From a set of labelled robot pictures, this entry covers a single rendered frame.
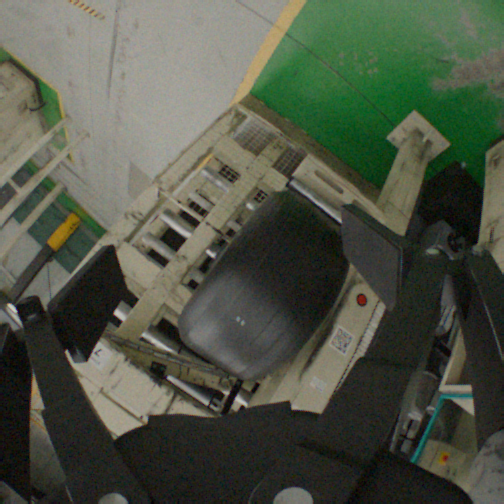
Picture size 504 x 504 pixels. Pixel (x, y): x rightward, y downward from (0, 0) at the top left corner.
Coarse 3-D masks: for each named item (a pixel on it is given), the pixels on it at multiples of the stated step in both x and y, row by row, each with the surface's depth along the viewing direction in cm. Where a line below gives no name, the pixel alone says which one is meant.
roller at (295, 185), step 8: (288, 184) 103; (296, 184) 102; (304, 184) 103; (296, 192) 103; (304, 192) 102; (312, 192) 103; (312, 200) 103; (320, 200) 102; (320, 208) 103; (328, 208) 102; (328, 216) 103; (336, 216) 103
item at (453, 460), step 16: (448, 400) 71; (464, 400) 66; (432, 416) 72; (448, 416) 67; (464, 416) 62; (432, 432) 68; (448, 432) 63; (464, 432) 58; (432, 448) 64; (448, 448) 59; (464, 448) 54; (416, 464) 64; (432, 464) 59; (448, 464) 55; (464, 464) 51; (464, 480) 47
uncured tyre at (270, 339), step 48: (288, 192) 93; (240, 240) 79; (288, 240) 79; (336, 240) 86; (240, 288) 75; (288, 288) 76; (336, 288) 81; (192, 336) 84; (240, 336) 78; (288, 336) 76
